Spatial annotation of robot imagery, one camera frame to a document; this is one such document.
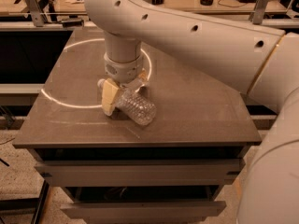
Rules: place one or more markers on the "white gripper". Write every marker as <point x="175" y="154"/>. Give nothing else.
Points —
<point x="123" y="71"/>

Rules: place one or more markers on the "clear plastic water bottle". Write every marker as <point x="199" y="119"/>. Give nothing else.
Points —
<point x="135" y="106"/>

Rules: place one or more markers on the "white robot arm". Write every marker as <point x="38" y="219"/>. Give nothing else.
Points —
<point x="262" y="62"/>

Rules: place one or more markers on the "white tape circle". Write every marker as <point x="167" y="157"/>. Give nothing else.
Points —
<point x="80" y="43"/>

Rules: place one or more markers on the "grey drawer cabinet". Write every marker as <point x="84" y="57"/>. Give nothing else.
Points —
<point x="198" y="118"/>

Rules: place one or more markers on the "upper grey drawer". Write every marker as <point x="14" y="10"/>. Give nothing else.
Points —
<point x="140" y="173"/>

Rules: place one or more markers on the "grey drawer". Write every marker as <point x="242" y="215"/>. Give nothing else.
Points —
<point x="140" y="173"/>
<point x="138" y="213"/>

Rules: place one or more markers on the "lower grey drawer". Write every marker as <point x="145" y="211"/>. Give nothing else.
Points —
<point x="138" y="213"/>

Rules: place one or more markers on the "left metal bracket post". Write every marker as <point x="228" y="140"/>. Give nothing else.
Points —
<point x="35" y="12"/>

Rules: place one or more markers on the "metal bracket post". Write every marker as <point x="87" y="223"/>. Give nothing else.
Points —
<point x="35" y="12"/>
<point x="256" y="16"/>

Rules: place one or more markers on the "right metal bracket post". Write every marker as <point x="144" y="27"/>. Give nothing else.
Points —
<point x="256" y="16"/>

